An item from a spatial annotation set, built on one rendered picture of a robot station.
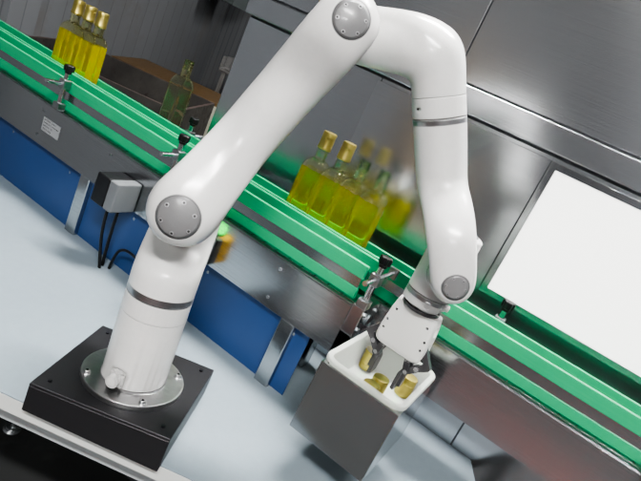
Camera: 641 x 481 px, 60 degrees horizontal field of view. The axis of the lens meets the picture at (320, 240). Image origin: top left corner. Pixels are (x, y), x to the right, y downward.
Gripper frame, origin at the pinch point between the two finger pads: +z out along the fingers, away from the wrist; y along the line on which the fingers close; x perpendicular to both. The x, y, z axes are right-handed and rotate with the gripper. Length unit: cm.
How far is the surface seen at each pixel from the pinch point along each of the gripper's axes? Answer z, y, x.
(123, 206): 6, 79, -1
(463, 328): -9.8, -6.4, -18.6
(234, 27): -32, 512, -523
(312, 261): -7.7, 27.9, -8.0
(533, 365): -11.1, -22.0, -18.7
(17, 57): -11, 143, -5
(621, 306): -28, -31, -35
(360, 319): -3.2, 11.5, -6.7
